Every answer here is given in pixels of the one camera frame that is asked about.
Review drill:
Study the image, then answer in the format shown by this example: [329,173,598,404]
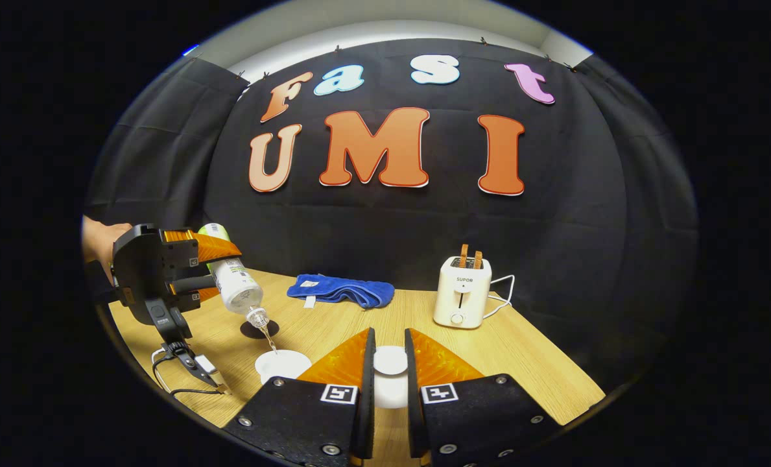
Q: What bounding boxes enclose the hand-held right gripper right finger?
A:
[403,326,562,467]

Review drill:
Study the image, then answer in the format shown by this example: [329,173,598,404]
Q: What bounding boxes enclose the white toaster cord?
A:
[486,274,516,318]

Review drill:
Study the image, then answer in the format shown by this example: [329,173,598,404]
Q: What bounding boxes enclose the black backdrop cloth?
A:
[84,39,700,390]

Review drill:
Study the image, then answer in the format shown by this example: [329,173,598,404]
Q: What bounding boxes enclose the white teacup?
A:
[255,350,313,385]

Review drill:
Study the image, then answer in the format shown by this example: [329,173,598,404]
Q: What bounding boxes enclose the black cable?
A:
[152,348,224,397]

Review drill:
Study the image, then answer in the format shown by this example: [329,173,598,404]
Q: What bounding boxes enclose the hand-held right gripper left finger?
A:
[222,326,377,467]

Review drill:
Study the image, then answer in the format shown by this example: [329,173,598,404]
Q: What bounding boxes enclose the dark round coaster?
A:
[240,320,280,340]

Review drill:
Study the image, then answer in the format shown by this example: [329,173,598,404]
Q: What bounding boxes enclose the blue folded towel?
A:
[287,273,396,310]

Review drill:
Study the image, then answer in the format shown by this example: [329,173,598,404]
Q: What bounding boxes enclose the white toaster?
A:
[433,256,493,329]

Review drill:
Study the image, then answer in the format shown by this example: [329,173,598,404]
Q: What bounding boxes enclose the clear water bottle green label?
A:
[197,222,270,328]

